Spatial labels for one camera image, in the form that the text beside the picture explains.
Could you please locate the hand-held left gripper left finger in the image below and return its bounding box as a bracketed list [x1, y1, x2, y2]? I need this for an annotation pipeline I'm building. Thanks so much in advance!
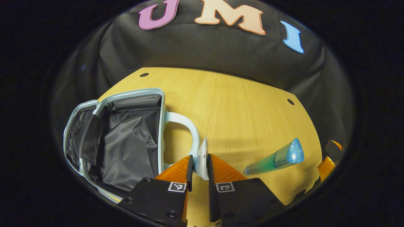
[117, 154, 194, 227]

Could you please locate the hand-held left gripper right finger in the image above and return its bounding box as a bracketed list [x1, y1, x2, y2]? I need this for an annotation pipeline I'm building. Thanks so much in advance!
[207, 154, 285, 227]

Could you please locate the white skincare tube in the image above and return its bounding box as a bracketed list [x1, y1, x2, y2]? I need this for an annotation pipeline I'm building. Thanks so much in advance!
[193, 136, 209, 180]

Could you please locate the green blue skincare tube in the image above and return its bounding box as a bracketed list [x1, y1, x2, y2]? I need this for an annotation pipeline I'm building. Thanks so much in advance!
[244, 138, 305, 176]

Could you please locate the pale blue suitcase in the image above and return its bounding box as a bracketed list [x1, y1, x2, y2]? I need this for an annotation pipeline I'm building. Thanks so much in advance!
[63, 88, 200, 204]

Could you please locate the black backdrop cloth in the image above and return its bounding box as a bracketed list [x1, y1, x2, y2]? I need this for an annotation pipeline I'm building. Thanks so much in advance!
[50, 0, 355, 177]

